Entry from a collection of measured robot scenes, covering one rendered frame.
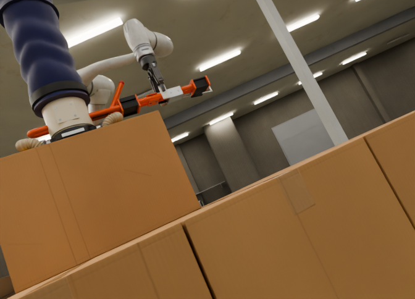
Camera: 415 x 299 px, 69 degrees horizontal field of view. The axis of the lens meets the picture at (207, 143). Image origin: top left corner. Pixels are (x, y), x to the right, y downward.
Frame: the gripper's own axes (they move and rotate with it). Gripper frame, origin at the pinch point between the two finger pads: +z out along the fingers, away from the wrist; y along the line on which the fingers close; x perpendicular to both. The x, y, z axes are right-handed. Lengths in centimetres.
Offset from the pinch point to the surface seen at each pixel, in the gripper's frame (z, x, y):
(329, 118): 23, 226, -158
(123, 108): 2.2, -19.6, 5.7
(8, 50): -288, -95, -349
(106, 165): 26.8, -35.0, 22.0
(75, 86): -10.8, -34.5, 10.1
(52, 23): -43, -34, 7
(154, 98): 0.8, -4.9, 3.1
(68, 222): 40, -51, 22
